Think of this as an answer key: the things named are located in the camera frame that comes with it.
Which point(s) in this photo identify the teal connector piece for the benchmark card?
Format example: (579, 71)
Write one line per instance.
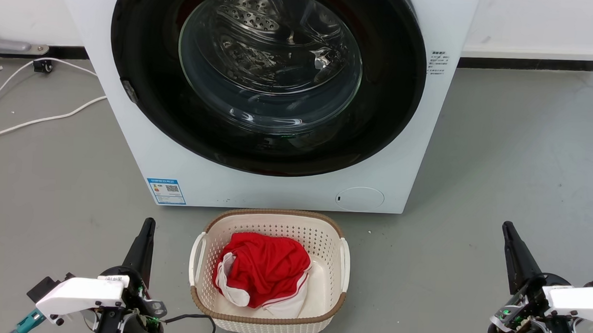
(28, 322)

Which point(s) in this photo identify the small printed text sticker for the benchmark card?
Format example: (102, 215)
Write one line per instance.
(438, 62)

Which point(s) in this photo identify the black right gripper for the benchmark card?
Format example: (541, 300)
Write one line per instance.
(529, 332)

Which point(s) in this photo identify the perforated steel washer drum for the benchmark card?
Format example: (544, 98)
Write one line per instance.
(263, 20)

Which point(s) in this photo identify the round white filter cover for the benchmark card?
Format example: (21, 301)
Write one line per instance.
(360, 199)

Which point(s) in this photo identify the grey metal bracket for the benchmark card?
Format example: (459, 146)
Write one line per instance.
(6, 43)

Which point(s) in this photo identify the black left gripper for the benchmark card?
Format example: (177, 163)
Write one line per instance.
(132, 319)

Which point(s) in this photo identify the cream perforated laundry basket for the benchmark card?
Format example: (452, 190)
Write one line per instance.
(269, 323)

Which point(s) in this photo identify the round black glass washer door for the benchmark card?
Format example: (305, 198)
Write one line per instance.
(146, 55)

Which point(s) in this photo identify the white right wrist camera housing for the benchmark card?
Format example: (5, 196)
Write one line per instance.
(578, 301)

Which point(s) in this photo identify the blue energy label sticker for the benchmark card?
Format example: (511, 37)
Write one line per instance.
(167, 191)

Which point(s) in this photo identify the white front-load washing machine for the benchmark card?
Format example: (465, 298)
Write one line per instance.
(285, 191)

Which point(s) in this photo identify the small black plug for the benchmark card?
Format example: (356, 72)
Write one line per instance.
(43, 66)

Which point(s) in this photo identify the red garment with white trim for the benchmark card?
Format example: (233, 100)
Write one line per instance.
(267, 270)

